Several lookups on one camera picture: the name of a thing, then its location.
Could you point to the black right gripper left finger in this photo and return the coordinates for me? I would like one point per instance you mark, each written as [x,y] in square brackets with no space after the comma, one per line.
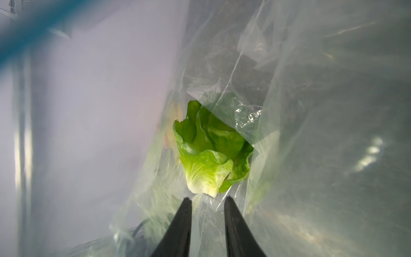
[177,239]

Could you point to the chinese cabbage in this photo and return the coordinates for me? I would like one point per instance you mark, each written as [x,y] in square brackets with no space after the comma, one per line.
[214,155]

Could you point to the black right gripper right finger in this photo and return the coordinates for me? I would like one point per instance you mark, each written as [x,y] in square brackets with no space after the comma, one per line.
[239,239]

